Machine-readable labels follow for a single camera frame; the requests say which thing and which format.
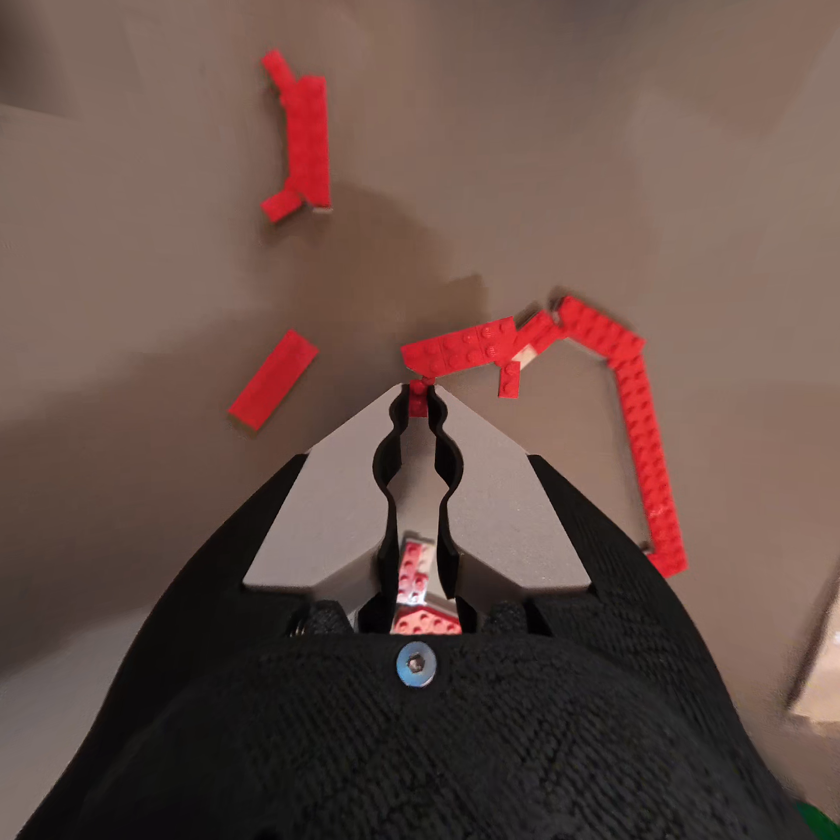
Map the red lego assembly with white underside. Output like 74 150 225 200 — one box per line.
260 49 333 224

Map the red flat lego plate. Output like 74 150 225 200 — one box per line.
227 329 320 432

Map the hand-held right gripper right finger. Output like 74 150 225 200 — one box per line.
428 385 592 608

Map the green plastic bin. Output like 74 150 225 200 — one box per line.
793 801 840 840

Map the red and white lego piece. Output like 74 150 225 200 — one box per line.
392 533 462 635

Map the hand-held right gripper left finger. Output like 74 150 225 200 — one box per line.
243 384 403 602

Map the red lego heart frame assembly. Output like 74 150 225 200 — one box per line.
400 294 689 579

